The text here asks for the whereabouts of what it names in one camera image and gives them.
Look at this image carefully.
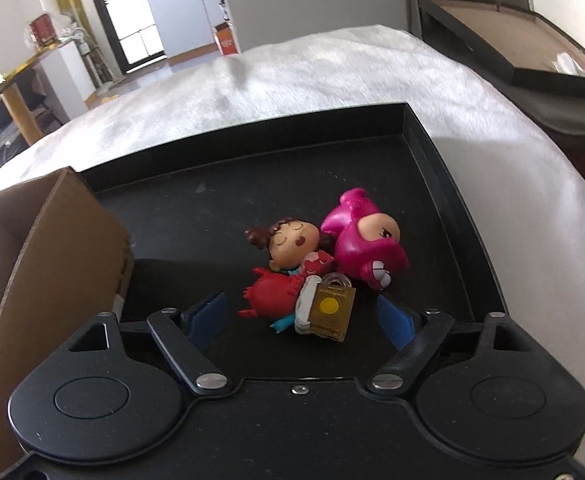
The magenta hooded figurine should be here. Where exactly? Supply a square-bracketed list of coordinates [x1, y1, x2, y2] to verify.
[321, 188, 409, 290]

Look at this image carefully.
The girl figurine red dress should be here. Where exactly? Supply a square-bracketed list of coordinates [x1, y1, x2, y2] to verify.
[238, 218, 355, 342]

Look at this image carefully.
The brown cardboard box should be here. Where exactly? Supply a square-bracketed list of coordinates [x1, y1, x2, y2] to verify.
[0, 168, 134, 473]

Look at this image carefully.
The white fluffy blanket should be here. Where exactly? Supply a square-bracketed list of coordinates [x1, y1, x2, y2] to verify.
[0, 25, 585, 463]

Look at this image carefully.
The orange carton box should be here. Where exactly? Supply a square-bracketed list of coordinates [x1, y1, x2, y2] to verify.
[214, 22, 238, 55]

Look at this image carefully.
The gold round side table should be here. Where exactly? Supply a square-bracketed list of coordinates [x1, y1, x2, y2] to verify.
[0, 41, 67, 146]

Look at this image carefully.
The black box lid with cardboard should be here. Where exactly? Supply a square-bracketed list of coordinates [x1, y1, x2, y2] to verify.
[418, 0, 585, 96]

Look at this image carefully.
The white kitchen cabinet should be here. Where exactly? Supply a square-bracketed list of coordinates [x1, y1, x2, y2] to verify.
[146, 0, 223, 60]

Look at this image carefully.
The red jar on table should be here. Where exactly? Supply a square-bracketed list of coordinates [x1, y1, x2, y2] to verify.
[29, 13, 57, 48]

